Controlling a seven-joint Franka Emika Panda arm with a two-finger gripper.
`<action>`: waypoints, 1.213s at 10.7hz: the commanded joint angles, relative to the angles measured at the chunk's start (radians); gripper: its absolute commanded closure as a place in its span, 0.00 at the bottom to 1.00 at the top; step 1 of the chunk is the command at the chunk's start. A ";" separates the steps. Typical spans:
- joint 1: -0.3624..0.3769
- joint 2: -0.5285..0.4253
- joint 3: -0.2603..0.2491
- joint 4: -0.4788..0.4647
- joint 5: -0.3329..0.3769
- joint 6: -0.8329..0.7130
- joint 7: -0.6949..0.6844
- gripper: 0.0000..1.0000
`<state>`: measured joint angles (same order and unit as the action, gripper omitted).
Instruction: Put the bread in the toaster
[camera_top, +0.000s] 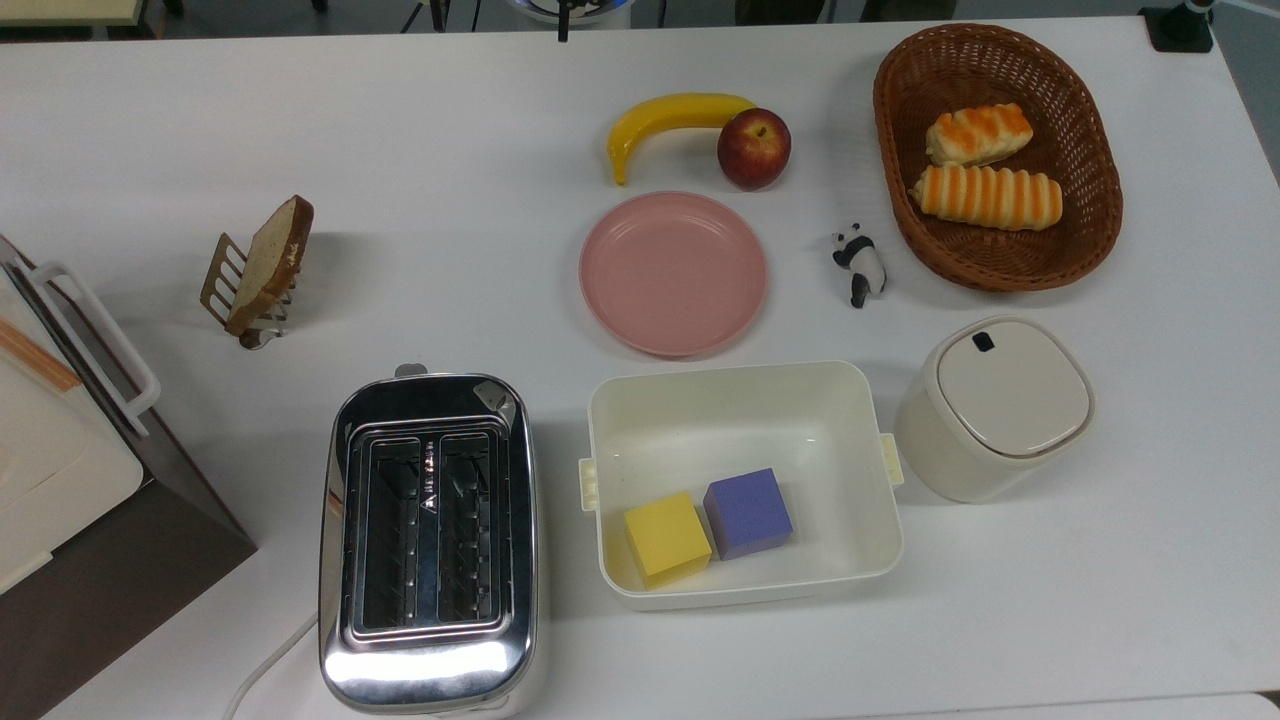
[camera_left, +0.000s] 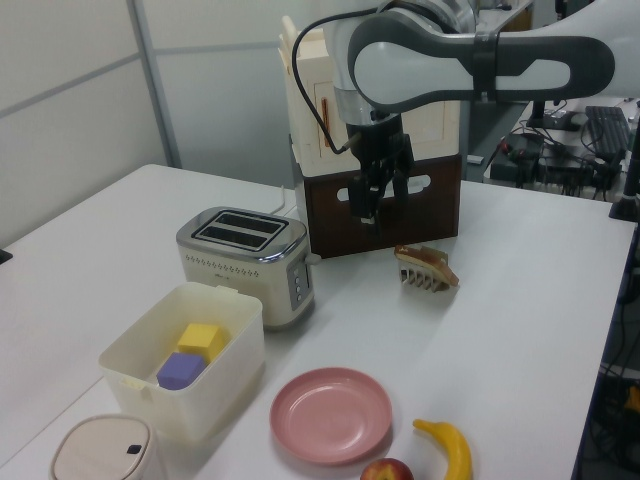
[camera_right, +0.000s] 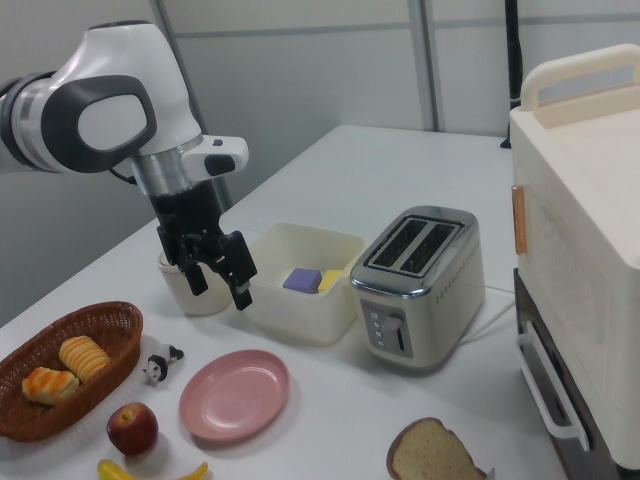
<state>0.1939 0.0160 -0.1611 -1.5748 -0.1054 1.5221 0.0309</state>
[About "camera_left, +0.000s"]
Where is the dark brown wooden box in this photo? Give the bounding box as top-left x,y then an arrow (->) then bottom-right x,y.
303,152 -> 461,260

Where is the metal toast rack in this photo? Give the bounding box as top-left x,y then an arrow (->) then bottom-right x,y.
399,267 -> 450,294

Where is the cream lidded bin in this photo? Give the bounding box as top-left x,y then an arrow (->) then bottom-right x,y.
48,413 -> 161,480

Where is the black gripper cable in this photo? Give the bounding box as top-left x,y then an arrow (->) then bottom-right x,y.
291,9 -> 366,153

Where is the white plastic container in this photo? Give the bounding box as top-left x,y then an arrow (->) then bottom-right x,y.
99,281 -> 266,442

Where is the black monitor arm base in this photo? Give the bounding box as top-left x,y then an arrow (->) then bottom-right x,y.
527,99 -> 584,132

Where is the cream plastic cabinet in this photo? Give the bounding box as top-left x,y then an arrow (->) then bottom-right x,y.
277,14 -> 461,179

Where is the yellow block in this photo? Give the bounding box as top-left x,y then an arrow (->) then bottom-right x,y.
176,322 -> 225,362

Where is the red apple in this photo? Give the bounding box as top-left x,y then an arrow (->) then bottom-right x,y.
359,457 -> 415,480

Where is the purple block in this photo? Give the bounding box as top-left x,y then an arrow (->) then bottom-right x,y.
156,352 -> 207,391

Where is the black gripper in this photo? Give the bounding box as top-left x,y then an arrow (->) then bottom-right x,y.
346,115 -> 415,226

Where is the white toaster power cord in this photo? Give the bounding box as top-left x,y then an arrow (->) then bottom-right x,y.
269,185 -> 289,216

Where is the black keyboard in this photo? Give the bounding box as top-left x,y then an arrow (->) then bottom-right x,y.
584,104 -> 632,161

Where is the black monitor stand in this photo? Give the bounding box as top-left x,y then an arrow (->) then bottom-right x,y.
608,144 -> 640,221

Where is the pink plate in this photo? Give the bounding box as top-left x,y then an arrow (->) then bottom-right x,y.
269,367 -> 394,467

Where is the tangle of black cables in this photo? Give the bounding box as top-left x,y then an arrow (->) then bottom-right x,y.
492,130 -> 624,199

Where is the brown bread slice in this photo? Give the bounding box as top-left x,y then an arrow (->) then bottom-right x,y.
393,243 -> 460,287

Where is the yellow banana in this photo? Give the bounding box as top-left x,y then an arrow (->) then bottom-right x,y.
412,418 -> 473,480

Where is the cream and chrome toaster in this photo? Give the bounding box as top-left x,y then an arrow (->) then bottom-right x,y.
175,206 -> 321,332

